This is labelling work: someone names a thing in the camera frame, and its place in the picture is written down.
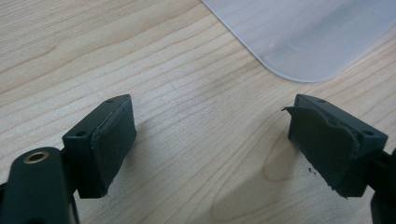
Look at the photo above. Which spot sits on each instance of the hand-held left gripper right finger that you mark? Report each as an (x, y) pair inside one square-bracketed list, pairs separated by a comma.
[(330, 149)]

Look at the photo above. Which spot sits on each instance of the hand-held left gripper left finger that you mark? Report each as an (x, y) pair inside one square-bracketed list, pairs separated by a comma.
[(102, 149)]

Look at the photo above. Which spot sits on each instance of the translucent plastic box lid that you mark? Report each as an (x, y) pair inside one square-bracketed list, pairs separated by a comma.
[(299, 34)]

